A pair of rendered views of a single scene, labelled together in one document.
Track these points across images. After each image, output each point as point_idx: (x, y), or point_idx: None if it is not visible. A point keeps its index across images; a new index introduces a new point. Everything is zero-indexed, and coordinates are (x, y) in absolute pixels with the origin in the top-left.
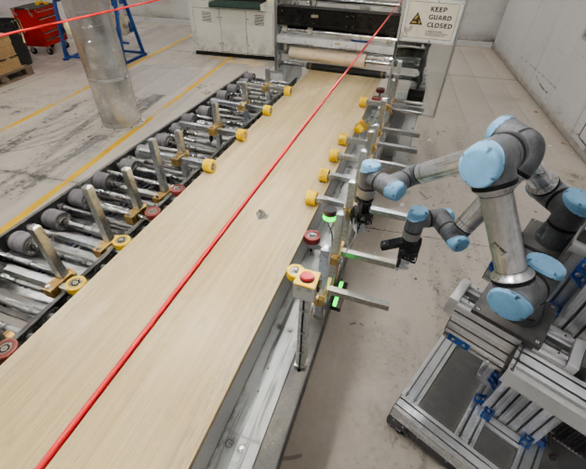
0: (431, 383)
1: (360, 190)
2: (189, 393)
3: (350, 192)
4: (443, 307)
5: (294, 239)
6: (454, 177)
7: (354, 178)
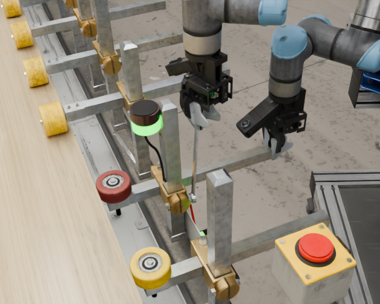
0: (370, 293)
1: (199, 37)
2: None
3: (131, 69)
4: (277, 187)
5: (88, 209)
6: (154, 19)
7: (95, 52)
